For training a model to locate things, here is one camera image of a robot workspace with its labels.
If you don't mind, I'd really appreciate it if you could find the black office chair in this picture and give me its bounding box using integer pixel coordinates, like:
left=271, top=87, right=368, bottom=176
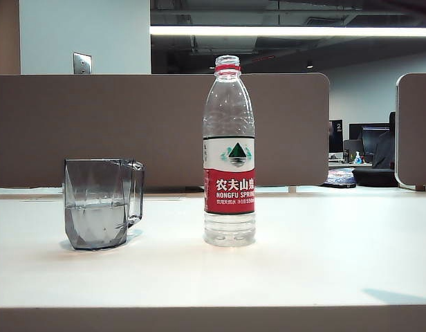
left=371, top=111, right=397, bottom=171

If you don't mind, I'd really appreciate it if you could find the long ceiling light strip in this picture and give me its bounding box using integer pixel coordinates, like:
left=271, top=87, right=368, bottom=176
left=149, top=25, right=426, bottom=38

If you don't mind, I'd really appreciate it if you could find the black round zip case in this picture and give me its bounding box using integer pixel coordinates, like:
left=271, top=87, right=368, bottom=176
left=351, top=167, right=399, bottom=188

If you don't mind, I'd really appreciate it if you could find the black computer monitor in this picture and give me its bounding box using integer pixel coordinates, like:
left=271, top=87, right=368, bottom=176
left=348, top=122, right=391, bottom=163

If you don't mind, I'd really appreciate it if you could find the metal wall switch plate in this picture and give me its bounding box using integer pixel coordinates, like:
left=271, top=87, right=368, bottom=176
left=73, top=51, right=93, bottom=75

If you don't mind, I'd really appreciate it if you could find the black sign with numeral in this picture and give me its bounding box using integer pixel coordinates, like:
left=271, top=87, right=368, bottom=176
left=328, top=119, right=344, bottom=154

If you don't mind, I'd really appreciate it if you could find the red-labelled clear water bottle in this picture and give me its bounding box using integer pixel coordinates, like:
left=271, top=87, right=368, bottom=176
left=202, top=54, right=257, bottom=248

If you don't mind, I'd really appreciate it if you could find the narrow brown desk partition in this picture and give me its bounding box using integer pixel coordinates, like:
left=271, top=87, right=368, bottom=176
left=395, top=72, right=426, bottom=192

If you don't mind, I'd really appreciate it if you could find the clear grey faceted mug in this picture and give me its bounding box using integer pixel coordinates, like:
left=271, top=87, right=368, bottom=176
left=64, top=157, right=146, bottom=252

